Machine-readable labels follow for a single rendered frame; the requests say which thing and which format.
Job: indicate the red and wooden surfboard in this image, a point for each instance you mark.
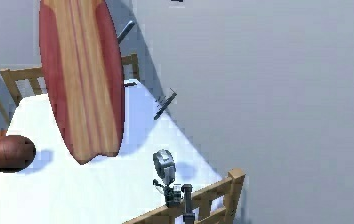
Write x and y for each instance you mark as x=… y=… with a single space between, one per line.
x=81 y=83

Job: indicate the brown basketball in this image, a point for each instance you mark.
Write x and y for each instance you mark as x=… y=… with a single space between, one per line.
x=11 y=154

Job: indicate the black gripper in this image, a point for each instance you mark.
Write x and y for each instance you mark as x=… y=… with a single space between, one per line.
x=169 y=197

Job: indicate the white bed with wooden frame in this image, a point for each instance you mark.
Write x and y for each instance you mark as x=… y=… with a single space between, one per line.
x=85 y=193

